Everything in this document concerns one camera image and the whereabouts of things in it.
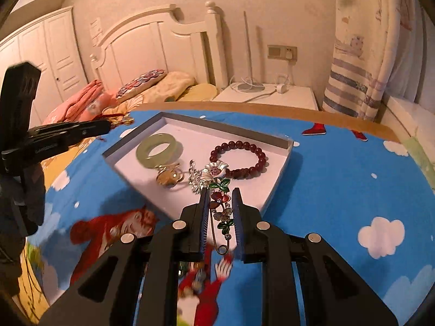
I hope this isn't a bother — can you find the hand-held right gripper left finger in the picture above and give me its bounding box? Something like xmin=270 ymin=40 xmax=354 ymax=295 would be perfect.
xmin=41 ymin=187 xmax=211 ymax=326

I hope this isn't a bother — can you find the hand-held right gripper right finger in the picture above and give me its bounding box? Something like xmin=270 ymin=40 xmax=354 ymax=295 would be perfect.
xmin=232 ymin=187 xmax=400 ymax=326

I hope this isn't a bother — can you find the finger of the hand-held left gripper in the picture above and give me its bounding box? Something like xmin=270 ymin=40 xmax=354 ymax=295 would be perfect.
xmin=29 ymin=119 xmax=112 ymax=140

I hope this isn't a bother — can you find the enamel flower brooch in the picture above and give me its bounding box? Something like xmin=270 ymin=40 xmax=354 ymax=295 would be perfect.
xmin=200 ymin=160 xmax=242 ymax=255

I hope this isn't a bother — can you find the silver brooch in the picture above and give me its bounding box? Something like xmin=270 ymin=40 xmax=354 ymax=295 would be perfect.
xmin=186 ymin=159 xmax=205 ymax=195

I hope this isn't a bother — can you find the red braided cord bracelet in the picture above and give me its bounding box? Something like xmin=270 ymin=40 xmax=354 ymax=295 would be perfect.
xmin=98 ymin=112 xmax=135 ymax=143

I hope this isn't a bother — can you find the gold ring ornament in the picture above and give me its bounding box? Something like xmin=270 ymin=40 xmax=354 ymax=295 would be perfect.
xmin=156 ymin=163 xmax=186 ymax=187

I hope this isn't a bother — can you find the red bead bracelet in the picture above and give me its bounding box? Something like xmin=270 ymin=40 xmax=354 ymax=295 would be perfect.
xmin=209 ymin=141 xmax=269 ymax=179

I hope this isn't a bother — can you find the green jade bangle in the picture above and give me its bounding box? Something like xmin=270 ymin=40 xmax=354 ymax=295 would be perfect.
xmin=136 ymin=132 xmax=184 ymax=170

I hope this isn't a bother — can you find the grey shallow box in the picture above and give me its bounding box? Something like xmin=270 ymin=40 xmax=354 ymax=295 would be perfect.
xmin=102 ymin=111 xmax=294 ymax=220

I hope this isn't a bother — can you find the pink quilt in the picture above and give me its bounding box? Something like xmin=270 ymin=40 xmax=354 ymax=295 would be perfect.
xmin=42 ymin=80 xmax=118 ymax=124

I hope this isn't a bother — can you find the yellow floral bed sheet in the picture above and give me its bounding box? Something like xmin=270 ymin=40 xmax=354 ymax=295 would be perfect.
xmin=14 ymin=105 xmax=143 ymax=316

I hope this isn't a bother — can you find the cream shell-print pillow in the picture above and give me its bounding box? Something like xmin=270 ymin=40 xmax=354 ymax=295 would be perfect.
xmin=102 ymin=93 xmax=147 ymax=116

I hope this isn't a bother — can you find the white wardrobe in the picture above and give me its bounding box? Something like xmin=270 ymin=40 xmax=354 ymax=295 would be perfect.
xmin=0 ymin=6 xmax=87 ymax=126

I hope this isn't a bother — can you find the embroidered flower pillow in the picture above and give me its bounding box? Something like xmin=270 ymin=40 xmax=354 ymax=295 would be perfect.
xmin=116 ymin=69 xmax=168 ymax=102

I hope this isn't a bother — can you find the blue cloud-print cloth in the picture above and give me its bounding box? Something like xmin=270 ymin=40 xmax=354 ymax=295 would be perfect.
xmin=25 ymin=109 xmax=435 ymax=326

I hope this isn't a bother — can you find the cream fuzzy blanket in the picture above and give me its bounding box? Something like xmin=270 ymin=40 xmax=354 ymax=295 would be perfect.
xmin=136 ymin=71 xmax=198 ymax=104

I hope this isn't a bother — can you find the white bed headboard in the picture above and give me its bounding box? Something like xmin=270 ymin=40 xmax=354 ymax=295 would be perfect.
xmin=90 ymin=1 xmax=228 ymax=92

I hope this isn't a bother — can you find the yellow pillow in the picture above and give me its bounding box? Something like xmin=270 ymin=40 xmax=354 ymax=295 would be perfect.
xmin=177 ymin=83 xmax=218 ymax=102

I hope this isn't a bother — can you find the white nightstand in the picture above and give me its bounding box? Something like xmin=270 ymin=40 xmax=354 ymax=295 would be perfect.
xmin=211 ymin=83 xmax=320 ymax=111

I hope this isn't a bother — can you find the white desk lamp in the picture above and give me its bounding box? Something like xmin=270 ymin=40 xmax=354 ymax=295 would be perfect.
xmin=237 ymin=11 xmax=266 ymax=93

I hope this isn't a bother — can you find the printed curtain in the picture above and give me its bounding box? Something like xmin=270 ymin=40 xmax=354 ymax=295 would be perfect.
xmin=321 ymin=0 xmax=425 ymax=123

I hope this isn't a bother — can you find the white cushion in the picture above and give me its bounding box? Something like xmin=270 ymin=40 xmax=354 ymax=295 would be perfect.
xmin=384 ymin=95 xmax=435 ymax=191

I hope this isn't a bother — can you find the multicoloured bead bracelet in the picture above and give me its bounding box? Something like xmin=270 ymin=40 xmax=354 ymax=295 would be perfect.
xmin=177 ymin=260 xmax=209 ymax=297

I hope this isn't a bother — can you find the white charger cable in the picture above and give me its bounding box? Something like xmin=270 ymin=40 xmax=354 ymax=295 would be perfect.
xmin=275 ymin=59 xmax=293 ymax=95

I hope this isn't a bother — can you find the wall socket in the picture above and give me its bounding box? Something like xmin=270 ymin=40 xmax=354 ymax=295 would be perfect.
xmin=267 ymin=45 xmax=298 ymax=62

